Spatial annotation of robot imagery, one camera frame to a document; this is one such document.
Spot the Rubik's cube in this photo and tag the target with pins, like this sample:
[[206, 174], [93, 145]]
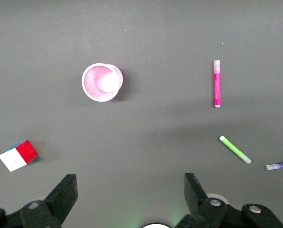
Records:
[[15, 159]]

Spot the green marker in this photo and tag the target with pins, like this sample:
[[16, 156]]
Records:
[[234, 149]]

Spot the pink plastic cup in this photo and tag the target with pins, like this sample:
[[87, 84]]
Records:
[[96, 83]]

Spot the purple marker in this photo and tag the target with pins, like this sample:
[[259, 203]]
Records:
[[282, 165]]

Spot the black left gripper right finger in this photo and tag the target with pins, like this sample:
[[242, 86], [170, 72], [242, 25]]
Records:
[[198, 209]]

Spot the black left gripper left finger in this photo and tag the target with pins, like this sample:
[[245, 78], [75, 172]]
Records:
[[60, 197]]

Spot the pink marker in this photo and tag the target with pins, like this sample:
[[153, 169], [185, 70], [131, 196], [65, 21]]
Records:
[[217, 88]]

